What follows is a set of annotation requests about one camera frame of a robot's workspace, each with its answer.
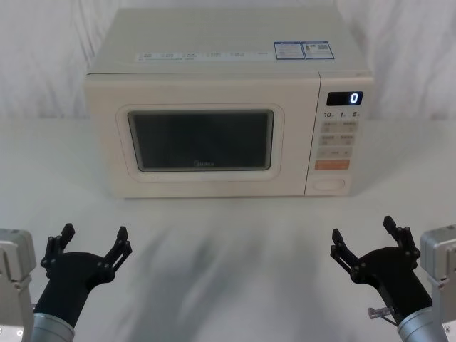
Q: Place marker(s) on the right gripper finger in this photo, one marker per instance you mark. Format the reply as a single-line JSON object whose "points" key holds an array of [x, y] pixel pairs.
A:
{"points": [[343, 254], [404, 240]]}

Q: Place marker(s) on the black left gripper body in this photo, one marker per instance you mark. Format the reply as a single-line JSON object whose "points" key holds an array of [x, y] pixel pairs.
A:
{"points": [[69, 281]]}

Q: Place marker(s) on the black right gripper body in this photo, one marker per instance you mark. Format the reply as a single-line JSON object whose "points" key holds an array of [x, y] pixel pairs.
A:
{"points": [[392, 278]]}

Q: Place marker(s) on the white table cloth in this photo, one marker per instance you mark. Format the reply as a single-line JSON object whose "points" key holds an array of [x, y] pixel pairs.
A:
{"points": [[228, 249]]}

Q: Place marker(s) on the blue white sticker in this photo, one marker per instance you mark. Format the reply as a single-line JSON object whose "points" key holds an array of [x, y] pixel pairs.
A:
{"points": [[288, 50]]}

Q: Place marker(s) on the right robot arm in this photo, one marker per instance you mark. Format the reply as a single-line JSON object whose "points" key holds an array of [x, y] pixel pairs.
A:
{"points": [[438, 256]]}

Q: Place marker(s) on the blue sticker with yellow mark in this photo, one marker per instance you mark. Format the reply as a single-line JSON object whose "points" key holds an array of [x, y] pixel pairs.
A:
{"points": [[319, 50]]}

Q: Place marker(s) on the white curtain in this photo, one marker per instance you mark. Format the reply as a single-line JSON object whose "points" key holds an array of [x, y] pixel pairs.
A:
{"points": [[46, 53]]}

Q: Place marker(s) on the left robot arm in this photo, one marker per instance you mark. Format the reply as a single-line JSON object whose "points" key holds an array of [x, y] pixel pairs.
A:
{"points": [[14, 278]]}

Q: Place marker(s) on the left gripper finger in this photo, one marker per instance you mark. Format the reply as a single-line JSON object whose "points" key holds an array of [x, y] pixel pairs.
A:
{"points": [[53, 247], [115, 256]]}

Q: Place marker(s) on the cream microwave oven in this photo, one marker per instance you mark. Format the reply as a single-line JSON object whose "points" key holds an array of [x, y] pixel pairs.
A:
{"points": [[213, 82]]}

